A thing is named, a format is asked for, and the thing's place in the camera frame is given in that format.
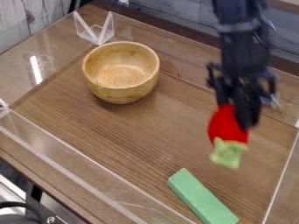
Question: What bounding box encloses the light wooden bowl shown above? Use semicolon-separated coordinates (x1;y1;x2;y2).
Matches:
81;41;160;104

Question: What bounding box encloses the black device with cable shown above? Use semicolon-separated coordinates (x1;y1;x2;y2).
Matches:
0;195;68;224

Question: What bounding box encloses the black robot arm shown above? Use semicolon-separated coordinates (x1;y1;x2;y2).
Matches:
207;0;279;130

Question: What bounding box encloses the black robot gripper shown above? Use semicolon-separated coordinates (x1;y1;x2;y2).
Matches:
207;29;279;130

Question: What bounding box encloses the black table leg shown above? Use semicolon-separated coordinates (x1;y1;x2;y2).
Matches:
31;185;43;202

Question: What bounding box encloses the clear acrylic front wall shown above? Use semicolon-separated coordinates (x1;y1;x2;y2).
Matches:
0;108;196;224

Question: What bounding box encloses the green rectangular block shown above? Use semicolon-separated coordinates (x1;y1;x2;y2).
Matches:
167;168;239;224

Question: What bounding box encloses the clear acrylic corner bracket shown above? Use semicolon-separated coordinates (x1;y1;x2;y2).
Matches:
72;11;115;46

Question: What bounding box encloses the red plush strawberry toy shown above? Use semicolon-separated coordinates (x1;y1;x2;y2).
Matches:
207;103;248;169

